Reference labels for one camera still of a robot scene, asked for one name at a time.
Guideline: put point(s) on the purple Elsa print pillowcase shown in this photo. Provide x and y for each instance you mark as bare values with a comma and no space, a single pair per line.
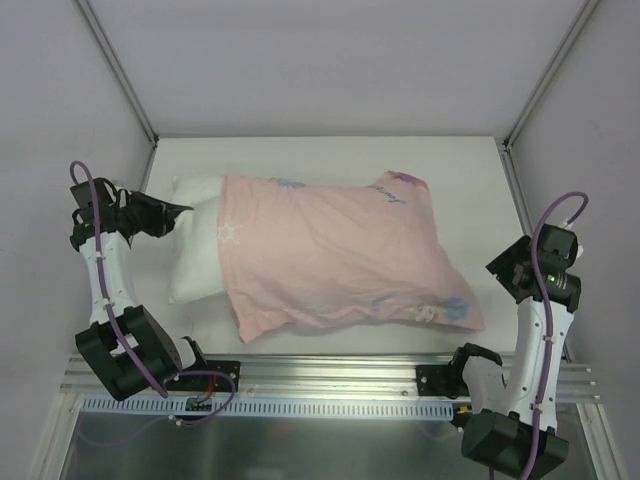
323,257

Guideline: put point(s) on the left aluminium corner post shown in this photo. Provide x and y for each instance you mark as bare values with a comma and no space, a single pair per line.
100,37

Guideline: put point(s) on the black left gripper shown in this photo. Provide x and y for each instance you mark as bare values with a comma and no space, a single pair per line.
142,214

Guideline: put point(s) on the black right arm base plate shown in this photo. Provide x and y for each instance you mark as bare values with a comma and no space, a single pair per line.
442,380

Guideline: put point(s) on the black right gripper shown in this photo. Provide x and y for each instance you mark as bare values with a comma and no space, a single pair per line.
505,263

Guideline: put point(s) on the right aluminium corner post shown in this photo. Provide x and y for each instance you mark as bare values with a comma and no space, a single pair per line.
561,54

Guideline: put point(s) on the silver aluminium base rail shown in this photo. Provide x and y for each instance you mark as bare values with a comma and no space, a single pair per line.
384,377

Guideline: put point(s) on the aluminium corner post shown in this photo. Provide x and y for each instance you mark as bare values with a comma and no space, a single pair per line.
561,54
100,37

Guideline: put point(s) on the white pillow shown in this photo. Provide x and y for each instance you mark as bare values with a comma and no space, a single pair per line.
196,272

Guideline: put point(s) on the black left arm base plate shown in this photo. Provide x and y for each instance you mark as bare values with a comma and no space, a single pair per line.
207,376

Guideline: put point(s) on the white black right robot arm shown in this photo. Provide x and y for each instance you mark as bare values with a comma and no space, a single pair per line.
512,428

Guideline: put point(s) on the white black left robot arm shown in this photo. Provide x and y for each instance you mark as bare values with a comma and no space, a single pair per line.
124,345

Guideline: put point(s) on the white slotted cable duct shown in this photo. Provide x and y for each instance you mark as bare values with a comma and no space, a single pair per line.
273,407

